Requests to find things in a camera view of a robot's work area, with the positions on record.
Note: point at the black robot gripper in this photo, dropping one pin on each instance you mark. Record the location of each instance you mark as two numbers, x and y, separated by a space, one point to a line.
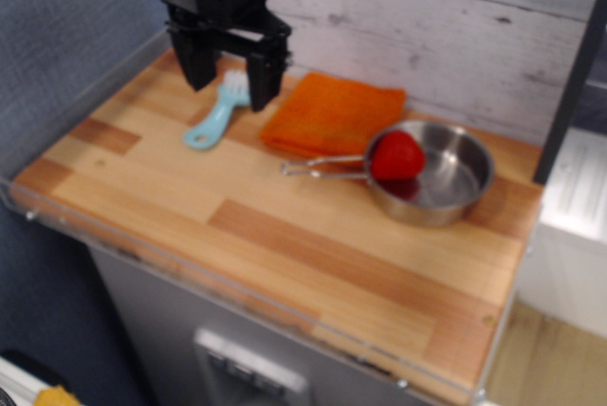
200 29

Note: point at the light blue scrub brush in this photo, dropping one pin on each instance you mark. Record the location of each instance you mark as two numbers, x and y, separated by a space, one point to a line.
232 93

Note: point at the orange folded towel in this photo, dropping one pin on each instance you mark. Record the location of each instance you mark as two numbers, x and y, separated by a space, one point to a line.
326 116

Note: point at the red toy strawberry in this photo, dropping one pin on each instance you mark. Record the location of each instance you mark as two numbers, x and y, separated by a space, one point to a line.
397 156

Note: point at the clear acrylic table guard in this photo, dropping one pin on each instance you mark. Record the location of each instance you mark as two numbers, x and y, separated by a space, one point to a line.
316 255

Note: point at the small stainless steel pan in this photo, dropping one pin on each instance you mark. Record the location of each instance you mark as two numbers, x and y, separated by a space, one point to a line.
458 172

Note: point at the grey cabinet front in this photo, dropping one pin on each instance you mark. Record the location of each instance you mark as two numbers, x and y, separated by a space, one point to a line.
161 315

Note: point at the silver dispenser button panel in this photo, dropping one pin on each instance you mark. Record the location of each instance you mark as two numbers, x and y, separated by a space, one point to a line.
238 375

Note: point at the yellow object at corner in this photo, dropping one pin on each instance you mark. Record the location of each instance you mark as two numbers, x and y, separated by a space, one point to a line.
55 396

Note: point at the white side unit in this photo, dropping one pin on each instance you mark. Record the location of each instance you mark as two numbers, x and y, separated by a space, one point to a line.
563 274

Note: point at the dark grey right post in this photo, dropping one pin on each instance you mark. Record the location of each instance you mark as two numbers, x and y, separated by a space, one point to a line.
577 78

